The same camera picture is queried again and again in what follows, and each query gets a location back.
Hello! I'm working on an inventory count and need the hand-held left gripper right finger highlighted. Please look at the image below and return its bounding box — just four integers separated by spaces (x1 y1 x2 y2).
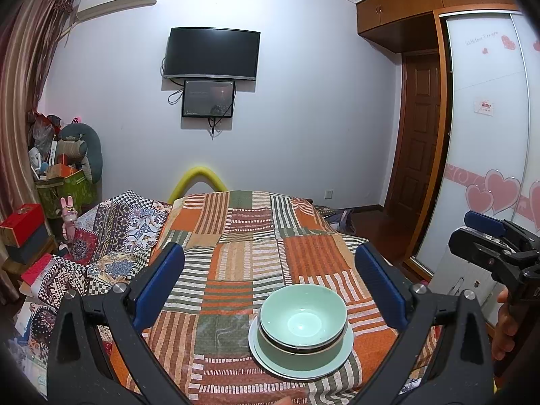
354 242 495 405

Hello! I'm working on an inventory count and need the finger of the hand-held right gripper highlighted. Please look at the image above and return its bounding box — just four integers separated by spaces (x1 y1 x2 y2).
448 228 526 281
464 210 530 241

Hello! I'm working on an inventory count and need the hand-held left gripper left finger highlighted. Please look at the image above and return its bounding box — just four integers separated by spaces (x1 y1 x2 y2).
47 242 199 405

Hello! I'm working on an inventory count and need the green bowl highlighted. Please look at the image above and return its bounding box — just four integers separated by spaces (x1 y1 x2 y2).
259 284 348 344

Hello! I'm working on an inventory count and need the green plate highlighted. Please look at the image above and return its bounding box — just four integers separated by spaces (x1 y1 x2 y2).
248 316 355 381

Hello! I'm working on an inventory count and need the white bowl with dark spots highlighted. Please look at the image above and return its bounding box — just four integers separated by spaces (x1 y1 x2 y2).
257 318 350 354

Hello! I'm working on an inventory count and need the person's right hand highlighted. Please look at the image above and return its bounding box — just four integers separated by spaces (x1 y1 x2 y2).
490 289 521 361

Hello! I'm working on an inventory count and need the patterned floral blanket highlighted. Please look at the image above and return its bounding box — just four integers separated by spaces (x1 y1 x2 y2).
17 192 173 389

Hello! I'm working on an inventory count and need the white sliding wardrobe door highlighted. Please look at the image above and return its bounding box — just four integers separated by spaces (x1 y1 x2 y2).
411 8 540 325

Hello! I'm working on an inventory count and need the dark cloth bundle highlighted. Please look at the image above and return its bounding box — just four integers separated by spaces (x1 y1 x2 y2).
314 205 357 235

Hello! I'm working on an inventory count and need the striped patchwork blanket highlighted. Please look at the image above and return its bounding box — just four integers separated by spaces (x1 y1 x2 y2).
127 191 443 405

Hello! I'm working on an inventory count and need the brown wooden door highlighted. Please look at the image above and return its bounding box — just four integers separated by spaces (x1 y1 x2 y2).
386 48 443 212

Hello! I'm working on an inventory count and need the pink bunny figure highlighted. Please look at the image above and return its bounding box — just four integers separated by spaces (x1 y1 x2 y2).
60 196 79 245

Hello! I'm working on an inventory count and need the yellow curved chair back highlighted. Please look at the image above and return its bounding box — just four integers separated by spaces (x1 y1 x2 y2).
168 166 228 205

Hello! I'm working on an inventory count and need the flat red box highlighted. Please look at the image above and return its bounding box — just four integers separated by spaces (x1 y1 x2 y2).
21 253 53 286

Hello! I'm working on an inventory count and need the green storage box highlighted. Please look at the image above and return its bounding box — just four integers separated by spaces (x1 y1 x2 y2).
36 169 100 219

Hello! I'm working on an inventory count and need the dark grey box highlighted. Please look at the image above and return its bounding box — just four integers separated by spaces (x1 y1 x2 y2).
6 223 55 264

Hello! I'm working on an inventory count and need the grey plush toy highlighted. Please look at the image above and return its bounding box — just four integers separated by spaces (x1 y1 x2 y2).
59 123 103 184

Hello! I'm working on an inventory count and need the pile of household clutter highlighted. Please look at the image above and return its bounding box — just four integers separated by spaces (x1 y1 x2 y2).
27 112 64 180

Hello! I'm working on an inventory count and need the wooden overhead cabinet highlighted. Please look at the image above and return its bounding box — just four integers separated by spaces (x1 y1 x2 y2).
355 0 521 51

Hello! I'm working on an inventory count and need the brown striped curtain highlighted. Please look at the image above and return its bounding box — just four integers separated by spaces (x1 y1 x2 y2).
0 0 79 237

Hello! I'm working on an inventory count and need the small black wall monitor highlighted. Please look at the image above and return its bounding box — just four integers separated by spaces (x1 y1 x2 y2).
181 79 236 119

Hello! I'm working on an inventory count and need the black wall television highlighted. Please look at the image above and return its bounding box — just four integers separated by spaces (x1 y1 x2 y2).
164 27 261 82

